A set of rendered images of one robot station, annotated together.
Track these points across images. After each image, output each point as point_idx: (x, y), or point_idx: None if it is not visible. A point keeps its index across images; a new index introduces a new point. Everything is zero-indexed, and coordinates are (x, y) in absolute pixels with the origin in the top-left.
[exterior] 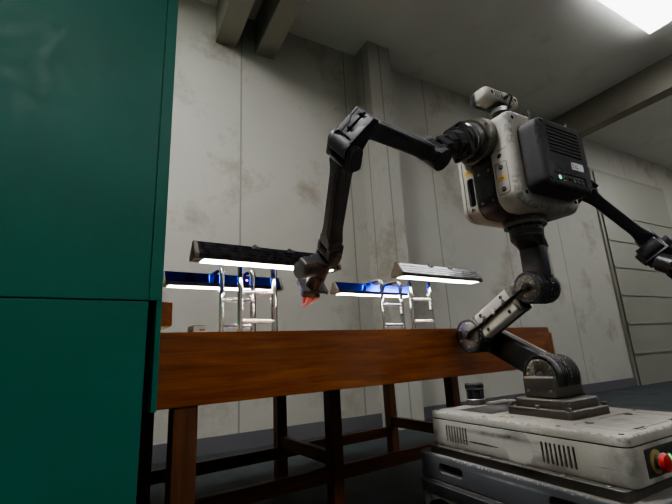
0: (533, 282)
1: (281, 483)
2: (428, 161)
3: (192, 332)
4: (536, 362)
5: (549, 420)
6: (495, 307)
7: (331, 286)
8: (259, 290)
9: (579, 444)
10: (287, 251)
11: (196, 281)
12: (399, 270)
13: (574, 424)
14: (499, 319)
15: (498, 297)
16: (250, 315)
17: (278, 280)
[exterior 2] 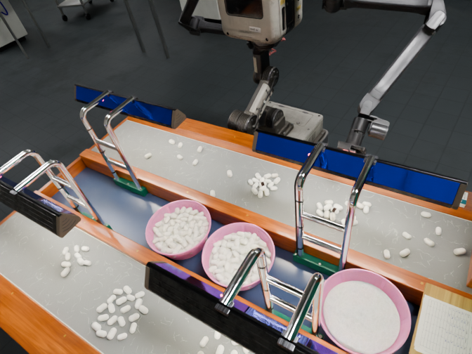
0: (277, 73)
1: None
2: (338, 6)
3: (470, 192)
4: (278, 114)
5: (295, 133)
6: (263, 98)
7: (60, 225)
8: (322, 218)
9: (316, 128)
10: (327, 145)
11: (335, 352)
12: (183, 115)
13: (301, 126)
14: (265, 104)
15: (265, 90)
16: (270, 289)
17: (158, 263)
